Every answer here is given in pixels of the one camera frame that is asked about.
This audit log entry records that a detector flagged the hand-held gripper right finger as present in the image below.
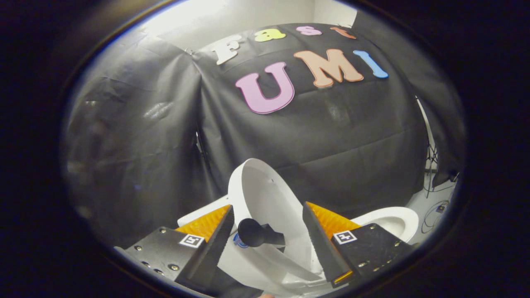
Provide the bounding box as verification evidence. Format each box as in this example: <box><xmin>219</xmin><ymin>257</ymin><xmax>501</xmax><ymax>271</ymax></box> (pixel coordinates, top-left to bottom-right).
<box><xmin>302</xmin><ymin>202</ymin><xmax>415</xmax><ymax>289</ymax></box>

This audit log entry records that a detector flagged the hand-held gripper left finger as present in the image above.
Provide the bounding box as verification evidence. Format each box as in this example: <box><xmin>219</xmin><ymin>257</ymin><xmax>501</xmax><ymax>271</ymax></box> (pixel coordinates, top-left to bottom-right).
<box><xmin>124</xmin><ymin>204</ymin><xmax>235</xmax><ymax>291</ymax></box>

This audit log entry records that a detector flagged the white toilet lid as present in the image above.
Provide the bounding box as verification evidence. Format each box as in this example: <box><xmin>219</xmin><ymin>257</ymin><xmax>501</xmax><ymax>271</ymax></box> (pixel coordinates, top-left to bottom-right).
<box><xmin>227</xmin><ymin>158</ymin><xmax>328</xmax><ymax>291</ymax></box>

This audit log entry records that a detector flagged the white toilet tank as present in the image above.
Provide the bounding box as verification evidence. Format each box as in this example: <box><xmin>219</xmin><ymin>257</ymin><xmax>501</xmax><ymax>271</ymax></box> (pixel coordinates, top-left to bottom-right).
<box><xmin>177</xmin><ymin>195</ymin><xmax>287</xmax><ymax>297</ymax></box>

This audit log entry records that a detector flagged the black backdrop cloth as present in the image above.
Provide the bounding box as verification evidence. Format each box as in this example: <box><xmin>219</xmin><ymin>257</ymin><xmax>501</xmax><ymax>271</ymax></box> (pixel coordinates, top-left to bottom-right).
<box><xmin>192</xmin><ymin>23</ymin><xmax>430</xmax><ymax>221</ymax></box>

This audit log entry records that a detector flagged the plain black side cloth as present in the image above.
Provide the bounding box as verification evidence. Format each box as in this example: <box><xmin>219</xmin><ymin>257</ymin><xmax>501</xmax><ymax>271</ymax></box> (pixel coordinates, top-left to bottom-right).
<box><xmin>352</xmin><ymin>10</ymin><xmax>465</xmax><ymax>187</ymax></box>
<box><xmin>62</xmin><ymin>31</ymin><xmax>217</xmax><ymax>250</ymax></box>

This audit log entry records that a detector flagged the black tripod stand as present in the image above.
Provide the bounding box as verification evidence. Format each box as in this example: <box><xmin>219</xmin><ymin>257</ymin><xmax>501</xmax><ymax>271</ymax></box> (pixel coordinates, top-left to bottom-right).
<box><xmin>416</xmin><ymin>97</ymin><xmax>440</xmax><ymax>192</ymax></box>

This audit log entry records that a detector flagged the black lid knob handle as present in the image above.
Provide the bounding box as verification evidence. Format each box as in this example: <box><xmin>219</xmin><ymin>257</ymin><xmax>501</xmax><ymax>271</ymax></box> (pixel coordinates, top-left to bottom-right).
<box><xmin>238</xmin><ymin>218</ymin><xmax>287</xmax><ymax>248</ymax></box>

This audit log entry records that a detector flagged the black cable bundle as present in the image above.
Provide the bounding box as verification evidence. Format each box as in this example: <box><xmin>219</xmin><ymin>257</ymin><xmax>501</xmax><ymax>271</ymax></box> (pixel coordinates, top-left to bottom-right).
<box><xmin>421</xmin><ymin>173</ymin><xmax>457</xmax><ymax>235</ymax></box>

